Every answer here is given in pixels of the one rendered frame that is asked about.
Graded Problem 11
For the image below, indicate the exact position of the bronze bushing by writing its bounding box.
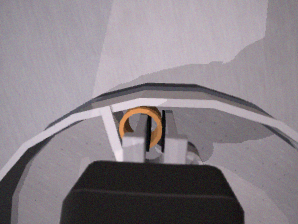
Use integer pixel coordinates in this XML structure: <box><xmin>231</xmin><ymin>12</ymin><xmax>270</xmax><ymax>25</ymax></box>
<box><xmin>119</xmin><ymin>106</ymin><xmax>162</xmax><ymax>148</ymax></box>

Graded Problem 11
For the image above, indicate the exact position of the grey metal ring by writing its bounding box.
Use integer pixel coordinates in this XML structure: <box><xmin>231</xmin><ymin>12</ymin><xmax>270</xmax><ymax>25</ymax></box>
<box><xmin>145</xmin><ymin>138</ymin><xmax>164</xmax><ymax>163</ymax></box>
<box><xmin>187</xmin><ymin>141</ymin><xmax>203</xmax><ymax>165</ymax></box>

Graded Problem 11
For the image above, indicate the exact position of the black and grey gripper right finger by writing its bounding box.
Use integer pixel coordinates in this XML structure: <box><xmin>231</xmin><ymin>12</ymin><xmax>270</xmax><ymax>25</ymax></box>
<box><xmin>161</xmin><ymin>110</ymin><xmax>188</xmax><ymax>164</ymax></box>

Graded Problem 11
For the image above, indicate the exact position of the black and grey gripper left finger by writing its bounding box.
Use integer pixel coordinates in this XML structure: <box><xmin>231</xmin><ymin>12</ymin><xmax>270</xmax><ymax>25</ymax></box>
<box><xmin>122</xmin><ymin>113</ymin><xmax>152</xmax><ymax>163</ymax></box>

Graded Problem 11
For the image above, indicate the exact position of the grey round turning table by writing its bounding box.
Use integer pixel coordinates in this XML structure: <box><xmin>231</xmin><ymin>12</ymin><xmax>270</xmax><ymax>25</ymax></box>
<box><xmin>0</xmin><ymin>83</ymin><xmax>298</xmax><ymax>224</ymax></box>

